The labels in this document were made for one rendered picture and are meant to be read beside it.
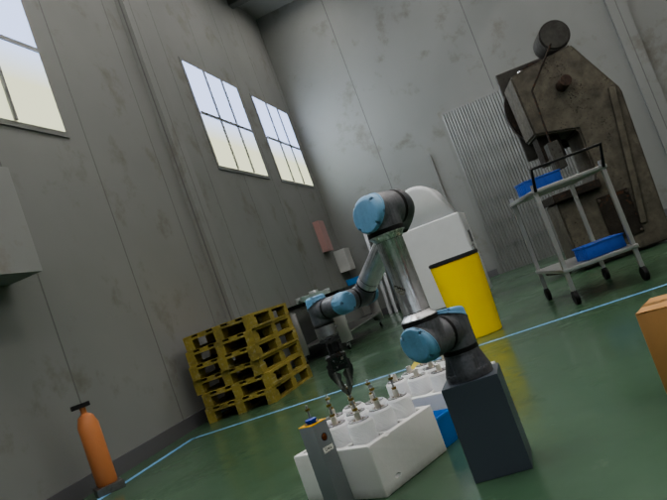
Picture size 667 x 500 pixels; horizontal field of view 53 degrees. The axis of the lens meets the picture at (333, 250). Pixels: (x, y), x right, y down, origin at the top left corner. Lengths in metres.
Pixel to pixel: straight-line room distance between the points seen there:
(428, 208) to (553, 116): 1.85
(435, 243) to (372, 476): 6.17
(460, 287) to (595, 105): 3.37
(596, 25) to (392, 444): 11.40
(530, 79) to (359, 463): 6.06
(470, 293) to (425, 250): 3.19
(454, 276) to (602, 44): 8.52
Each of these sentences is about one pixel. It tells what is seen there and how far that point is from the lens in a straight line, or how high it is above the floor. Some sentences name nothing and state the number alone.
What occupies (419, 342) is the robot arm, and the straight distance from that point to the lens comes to 2.01.
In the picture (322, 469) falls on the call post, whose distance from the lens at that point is 2.31.
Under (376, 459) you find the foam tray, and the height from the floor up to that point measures 0.13.
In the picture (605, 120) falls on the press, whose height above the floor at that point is 1.45.
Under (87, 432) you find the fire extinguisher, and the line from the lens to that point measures 4.71.
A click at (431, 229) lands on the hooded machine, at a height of 1.04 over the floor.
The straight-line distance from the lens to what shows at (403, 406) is 2.54.
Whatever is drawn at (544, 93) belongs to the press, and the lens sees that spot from 7.85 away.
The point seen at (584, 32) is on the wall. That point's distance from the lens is 13.17.
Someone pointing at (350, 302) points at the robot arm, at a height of 0.65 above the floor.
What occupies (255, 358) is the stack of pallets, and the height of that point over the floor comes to 0.41.
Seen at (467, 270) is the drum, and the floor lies 0.52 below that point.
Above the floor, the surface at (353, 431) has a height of 0.23.
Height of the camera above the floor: 0.69
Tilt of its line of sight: 4 degrees up
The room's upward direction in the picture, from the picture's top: 20 degrees counter-clockwise
